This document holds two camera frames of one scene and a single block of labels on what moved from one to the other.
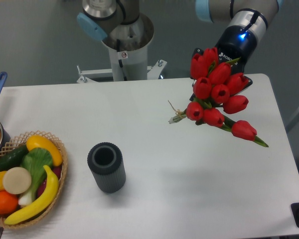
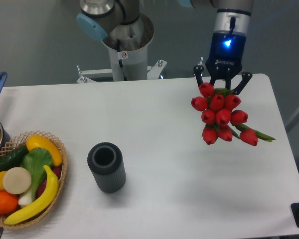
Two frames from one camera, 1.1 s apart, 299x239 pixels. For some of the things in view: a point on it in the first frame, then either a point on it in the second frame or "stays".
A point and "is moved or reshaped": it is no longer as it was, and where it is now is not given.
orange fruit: (3, 203) stays
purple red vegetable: (57, 171) stays
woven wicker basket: (21, 141) stays
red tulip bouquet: (214, 87) is moved or reshaped
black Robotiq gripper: (235, 46) -> (225, 60)
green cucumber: (13, 159) stays
